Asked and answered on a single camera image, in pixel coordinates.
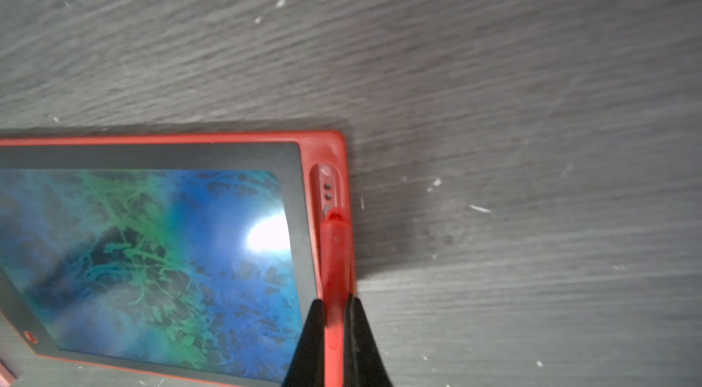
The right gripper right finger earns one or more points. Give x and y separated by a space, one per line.
363 365

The red stylus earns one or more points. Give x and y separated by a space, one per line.
336 260

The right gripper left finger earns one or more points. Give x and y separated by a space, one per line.
307 368

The pink stylus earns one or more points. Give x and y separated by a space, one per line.
6 377

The red tablet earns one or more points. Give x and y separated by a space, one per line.
188 256

